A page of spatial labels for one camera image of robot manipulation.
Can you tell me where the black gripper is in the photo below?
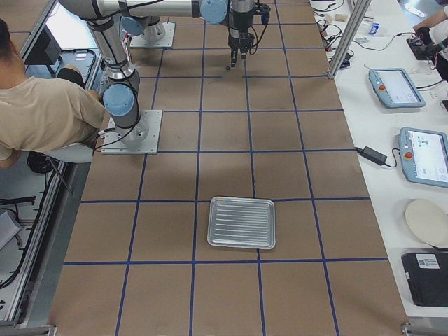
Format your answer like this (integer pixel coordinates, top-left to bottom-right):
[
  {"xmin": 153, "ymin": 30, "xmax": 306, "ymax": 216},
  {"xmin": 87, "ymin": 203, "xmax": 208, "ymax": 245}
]
[{"xmin": 228, "ymin": 27, "xmax": 255, "ymax": 67}]

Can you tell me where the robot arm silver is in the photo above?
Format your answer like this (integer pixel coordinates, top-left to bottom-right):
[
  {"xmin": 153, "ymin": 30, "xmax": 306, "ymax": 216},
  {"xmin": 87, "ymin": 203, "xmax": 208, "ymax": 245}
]
[
  {"xmin": 60, "ymin": 0, "xmax": 201, "ymax": 90},
  {"xmin": 118, "ymin": 1, "xmax": 256, "ymax": 67}
]

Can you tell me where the silver metal tray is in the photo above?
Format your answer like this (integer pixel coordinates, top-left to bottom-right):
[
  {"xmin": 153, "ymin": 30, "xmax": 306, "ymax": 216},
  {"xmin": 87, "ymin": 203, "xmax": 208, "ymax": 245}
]
[{"xmin": 207, "ymin": 197, "xmax": 276, "ymax": 250}]

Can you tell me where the second person gloved hand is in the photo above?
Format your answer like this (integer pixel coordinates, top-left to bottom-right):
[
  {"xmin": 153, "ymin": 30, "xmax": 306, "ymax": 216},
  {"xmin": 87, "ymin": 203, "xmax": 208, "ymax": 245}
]
[{"xmin": 415, "ymin": 27, "xmax": 432, "ymax": 45}]

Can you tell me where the far teach pendant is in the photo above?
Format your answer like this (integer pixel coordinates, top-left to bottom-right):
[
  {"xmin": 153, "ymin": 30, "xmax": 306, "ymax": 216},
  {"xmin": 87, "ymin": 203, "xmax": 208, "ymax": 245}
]
[{"xmin": 368, "ymin": 68, "xmax": 426, "ymax": 109}]

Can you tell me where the teach pendant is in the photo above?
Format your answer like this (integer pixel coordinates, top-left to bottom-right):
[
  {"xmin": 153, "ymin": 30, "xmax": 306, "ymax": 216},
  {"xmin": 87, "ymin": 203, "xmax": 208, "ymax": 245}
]
[
  {"xmin": 368, "ymin": 68, "xmax": 426, "ymax": 109},
  {"xmin": 398, "ymin": 127, "xmax": 447, "ymax": 188}
]

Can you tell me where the black power adapter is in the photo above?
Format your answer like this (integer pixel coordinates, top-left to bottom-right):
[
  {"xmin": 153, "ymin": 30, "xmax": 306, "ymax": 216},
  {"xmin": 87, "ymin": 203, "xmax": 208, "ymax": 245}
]
[{"xmin": 355, "ymin": 146, "xmax": 387, "ymax": 166}]

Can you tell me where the white stool seat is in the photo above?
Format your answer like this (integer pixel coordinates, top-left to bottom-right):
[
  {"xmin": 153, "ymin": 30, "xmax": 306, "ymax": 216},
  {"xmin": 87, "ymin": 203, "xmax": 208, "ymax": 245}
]
[{"xmin": 45, "ymin": 143, "xmax": 93, "ymax": 163}]

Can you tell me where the near teach pendant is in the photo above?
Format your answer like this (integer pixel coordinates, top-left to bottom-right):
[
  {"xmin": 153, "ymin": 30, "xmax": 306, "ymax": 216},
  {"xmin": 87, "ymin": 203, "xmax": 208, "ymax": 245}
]
[{"xmin": 398, "ymin": 127, "xmax": 447, "ymax": 188}]

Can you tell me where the seated person beige shirt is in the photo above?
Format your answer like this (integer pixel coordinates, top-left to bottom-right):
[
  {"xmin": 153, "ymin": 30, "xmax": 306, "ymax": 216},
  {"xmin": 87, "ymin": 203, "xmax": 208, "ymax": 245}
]
[{"xmin": 1, "ymin": 21, "xmax": 106, "ymax": 169}]

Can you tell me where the white round plate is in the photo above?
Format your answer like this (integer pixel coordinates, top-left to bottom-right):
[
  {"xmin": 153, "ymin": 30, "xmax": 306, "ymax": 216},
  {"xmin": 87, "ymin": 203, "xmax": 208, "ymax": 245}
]
[{"xmin": 405, "ymin": 199, "xmax": 447, "ymax": 249}]

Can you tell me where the black laptop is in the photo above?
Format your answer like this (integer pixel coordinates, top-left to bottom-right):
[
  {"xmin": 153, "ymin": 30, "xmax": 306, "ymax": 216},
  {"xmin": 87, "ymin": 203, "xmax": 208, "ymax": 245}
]
[{"xmin": 401, "ymin": 253, "xmax": 447, "ymax": 307}]

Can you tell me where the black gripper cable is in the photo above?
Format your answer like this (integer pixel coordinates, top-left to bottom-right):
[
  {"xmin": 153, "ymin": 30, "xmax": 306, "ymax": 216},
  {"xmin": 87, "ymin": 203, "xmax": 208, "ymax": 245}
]
[{"xmin": 246, "ymin": 20, "xmax": 269, "ymax": 56}]

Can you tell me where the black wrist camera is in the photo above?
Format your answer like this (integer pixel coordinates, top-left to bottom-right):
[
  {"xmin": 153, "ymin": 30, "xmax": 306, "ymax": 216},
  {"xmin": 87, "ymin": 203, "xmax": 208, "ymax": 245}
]
[{"xmin": 255, "ymin": 3, "xmax": 271, "ymax": 26}]

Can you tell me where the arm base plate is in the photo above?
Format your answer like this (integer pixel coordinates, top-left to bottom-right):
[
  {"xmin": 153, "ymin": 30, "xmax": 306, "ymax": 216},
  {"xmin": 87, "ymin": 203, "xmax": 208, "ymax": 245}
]
[
  {"xmin": 130, "ymin": 21, "xmax": 176, "ymax": 49},
  {"xmin": 100, "ymin": 110, "xmax": 162, "ymax": 155}
]

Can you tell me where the aluminium frame post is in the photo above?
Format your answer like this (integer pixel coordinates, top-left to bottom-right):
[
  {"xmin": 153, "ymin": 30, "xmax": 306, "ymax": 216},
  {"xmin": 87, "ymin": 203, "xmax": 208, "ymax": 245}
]
[{"xmin": 328, "ymin": 0, "xmax": 371, "ymax": 80}]

